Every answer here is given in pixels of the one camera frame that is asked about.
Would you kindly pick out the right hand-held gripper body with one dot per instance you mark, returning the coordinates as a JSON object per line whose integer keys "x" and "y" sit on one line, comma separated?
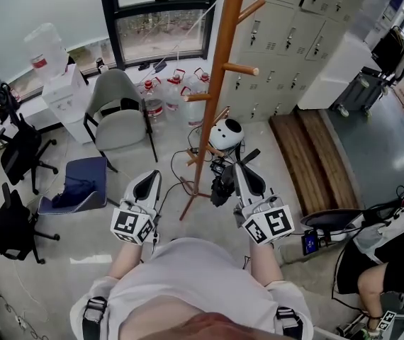
{"x": 269, "y": 223}

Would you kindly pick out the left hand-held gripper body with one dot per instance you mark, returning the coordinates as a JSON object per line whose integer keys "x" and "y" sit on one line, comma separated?
{"x": 133, "y": 221}

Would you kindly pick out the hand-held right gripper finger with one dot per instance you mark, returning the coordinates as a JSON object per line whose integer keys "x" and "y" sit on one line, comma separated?
{"x": 255, "y": 184}
{"x": 240, "y": 190}

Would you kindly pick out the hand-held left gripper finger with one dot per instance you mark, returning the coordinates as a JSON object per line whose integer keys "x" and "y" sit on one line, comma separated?
{"x": 156, "y": 190}
{"x": 127, "y": 194}

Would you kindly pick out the brown wooden coat rack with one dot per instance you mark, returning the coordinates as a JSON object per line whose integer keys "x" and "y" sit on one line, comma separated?
{"x": 219, "y": 66}

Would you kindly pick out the person's left forearm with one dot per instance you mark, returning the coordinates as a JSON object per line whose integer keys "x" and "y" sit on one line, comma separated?
{"x": 125, "y": 260}

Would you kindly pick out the person's right forearm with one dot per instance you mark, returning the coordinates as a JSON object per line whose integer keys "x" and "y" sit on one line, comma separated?
{"x": 266, "y": 264}

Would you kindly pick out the black power adapter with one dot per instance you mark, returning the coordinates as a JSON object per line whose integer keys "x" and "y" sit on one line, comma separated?
{"x": 218, "y": 166}

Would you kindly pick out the blue cushioned chair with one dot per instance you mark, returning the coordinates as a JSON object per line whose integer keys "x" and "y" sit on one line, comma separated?
{"x": 81, "y": 175}

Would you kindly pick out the white round device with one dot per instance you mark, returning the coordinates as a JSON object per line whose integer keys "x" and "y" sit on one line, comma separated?
{"x": 227, "y": 135}

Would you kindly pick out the white floor tape strip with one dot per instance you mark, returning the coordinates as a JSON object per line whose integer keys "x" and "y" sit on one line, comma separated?
{"x": 90, "y": 259}

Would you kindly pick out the black round seat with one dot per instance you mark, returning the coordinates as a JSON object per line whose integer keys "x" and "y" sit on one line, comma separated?
{"x": 326, "y": 220}

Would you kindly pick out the wooden step platform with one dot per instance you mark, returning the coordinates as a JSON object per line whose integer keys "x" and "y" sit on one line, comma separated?
{"x": 312, "y": 161}

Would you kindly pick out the grey armchair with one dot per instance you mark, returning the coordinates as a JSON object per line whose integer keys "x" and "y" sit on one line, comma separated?
{"x": 117, "y": 119}

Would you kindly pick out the person's white shirt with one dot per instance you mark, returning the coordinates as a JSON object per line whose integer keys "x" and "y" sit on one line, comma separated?
{"x": 188, "y": 278}

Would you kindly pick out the white water dispenser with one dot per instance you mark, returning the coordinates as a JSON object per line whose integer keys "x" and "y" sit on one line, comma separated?
{"x": 65, "y": 101}

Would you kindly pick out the person's face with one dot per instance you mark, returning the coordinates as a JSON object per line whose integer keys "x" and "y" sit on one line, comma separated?
{"x": 219, "y": 328}

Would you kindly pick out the black office chair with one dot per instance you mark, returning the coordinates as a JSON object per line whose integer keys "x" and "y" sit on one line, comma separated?
{"x": 10, "y": 225}
{"x": 21, "y": 147}

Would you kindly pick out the grey wheeled cart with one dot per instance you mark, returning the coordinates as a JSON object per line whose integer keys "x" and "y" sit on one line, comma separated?
{"x": 358, "y": 94}

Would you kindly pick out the white cabinet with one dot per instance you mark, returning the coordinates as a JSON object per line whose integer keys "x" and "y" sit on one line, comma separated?
{"x": 336, "y": 73}

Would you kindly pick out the grey metal locker cabinet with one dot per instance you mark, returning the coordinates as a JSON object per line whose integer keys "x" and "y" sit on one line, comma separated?
{"x": 294, "y": 41}

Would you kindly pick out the white power strip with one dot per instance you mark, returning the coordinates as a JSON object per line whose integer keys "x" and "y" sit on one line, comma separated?
{"x": 21, "y": 321}

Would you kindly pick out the black framed window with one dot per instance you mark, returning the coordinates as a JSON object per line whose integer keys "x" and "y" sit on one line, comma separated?
{"x": 117, "y": 30}

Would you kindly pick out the clear dispenser water bottle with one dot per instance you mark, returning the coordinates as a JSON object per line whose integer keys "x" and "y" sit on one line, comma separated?
{"x": 46, "y": 51}

